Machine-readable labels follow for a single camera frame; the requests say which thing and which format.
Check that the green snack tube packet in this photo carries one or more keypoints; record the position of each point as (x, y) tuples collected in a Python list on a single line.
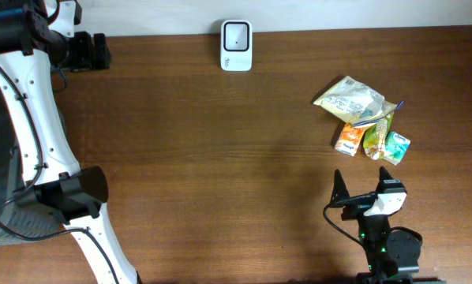
[(375, 137)]

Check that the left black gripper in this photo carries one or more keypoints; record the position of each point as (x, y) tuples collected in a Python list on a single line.
[(90, 60)]

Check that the teal tissue pack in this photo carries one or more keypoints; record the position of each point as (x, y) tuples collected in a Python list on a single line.
[(396, 146)]

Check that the dark grey plastic basket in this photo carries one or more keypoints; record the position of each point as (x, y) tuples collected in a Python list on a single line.
[(3, 197)]

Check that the beige snack bag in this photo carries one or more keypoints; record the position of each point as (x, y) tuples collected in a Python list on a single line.
[(355, 103)]

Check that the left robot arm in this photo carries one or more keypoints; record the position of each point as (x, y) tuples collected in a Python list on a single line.
[(49, 194)]

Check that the orange small carton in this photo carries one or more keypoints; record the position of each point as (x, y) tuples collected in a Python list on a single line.
[(350, 139)]

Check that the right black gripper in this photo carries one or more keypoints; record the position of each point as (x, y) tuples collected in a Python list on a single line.
[(340, 197)]

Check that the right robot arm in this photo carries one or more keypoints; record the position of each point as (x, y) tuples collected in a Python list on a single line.
[(392, 253)]

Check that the white barcode scanner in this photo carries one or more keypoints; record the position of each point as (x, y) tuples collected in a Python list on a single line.
[(236, 46)]

